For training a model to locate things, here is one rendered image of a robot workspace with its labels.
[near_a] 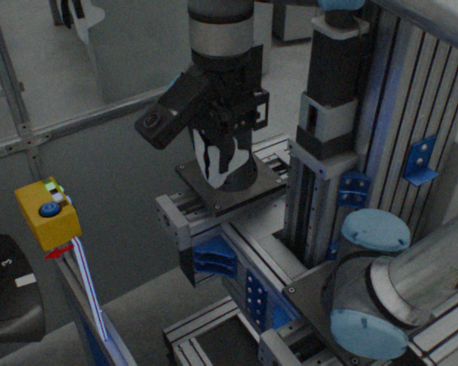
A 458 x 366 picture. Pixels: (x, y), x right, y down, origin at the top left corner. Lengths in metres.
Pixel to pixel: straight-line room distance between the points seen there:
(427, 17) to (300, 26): 3.89
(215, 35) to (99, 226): 1.52
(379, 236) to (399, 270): 0.13
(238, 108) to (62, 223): 0.73
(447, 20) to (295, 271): 0.74
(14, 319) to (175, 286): 1.50
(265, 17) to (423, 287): 3.17
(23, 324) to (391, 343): 0.61
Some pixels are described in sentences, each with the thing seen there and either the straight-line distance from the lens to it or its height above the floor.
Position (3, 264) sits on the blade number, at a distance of 1.02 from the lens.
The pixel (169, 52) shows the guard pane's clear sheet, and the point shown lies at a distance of 1.77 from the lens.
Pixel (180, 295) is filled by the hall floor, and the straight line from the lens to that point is 2.37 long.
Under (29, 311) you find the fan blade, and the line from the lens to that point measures 0.97.
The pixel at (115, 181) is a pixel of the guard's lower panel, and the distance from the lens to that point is 1.90.
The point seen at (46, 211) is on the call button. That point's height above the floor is 1.08.
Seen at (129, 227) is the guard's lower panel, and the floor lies 0.43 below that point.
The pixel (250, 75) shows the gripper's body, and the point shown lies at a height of 1.59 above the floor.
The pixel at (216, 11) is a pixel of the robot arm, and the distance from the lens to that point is 0.55.
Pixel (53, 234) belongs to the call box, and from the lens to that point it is 1.26.
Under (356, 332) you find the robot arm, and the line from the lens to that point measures 0.80.
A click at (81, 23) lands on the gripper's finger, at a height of 1.52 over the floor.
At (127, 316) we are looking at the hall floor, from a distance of 2.34.
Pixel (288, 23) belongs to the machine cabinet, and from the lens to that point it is 4.47.
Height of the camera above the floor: 1.88
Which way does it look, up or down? 39 degrees down
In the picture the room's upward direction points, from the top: straight up
